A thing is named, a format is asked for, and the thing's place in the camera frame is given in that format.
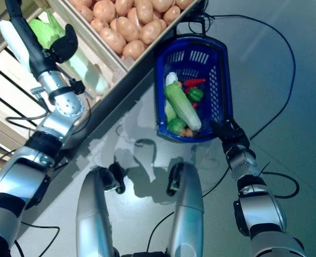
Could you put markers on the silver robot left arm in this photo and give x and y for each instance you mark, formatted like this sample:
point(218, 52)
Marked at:
point(26, 176)

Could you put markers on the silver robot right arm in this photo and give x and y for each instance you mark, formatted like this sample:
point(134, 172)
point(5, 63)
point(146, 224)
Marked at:
point(256, 211)

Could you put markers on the small orange vegetable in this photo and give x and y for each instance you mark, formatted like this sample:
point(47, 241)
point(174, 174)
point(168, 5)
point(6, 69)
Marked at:
point(187, 132)

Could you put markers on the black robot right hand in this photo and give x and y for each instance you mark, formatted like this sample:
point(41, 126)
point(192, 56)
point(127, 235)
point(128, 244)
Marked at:
point(232, 134)

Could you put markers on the wooden tiered display stand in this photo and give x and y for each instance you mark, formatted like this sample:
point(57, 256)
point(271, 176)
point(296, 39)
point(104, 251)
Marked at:
point(141, 72)

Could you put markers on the brown potato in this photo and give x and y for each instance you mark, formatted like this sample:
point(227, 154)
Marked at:
point(97, 25)
point(112, 40)
point(124, 5)
point(85, 13)
point(151, 32)
point(160, 4)
point(172, 14)
point(133, 49)
point(104, 10)
point(144, 10)
point(127, 26)

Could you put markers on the green bell pepper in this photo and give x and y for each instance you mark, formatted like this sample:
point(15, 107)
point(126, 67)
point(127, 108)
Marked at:
point(195, 95)

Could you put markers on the silver robot left leg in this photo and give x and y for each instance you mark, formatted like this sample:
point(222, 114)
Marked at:
point(91, 214)

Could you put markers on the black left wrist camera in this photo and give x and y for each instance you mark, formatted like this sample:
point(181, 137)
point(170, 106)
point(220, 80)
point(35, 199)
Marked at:
point(77, 86)

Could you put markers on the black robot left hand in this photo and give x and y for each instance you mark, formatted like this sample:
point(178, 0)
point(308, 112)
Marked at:
point(34, 53)

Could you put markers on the blue plastic shopping basket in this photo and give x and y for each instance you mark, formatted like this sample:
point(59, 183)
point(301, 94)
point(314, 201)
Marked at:
point(160, 80)

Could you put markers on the red chili pepper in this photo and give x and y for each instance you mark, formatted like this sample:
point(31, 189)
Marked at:
point(195, 82)

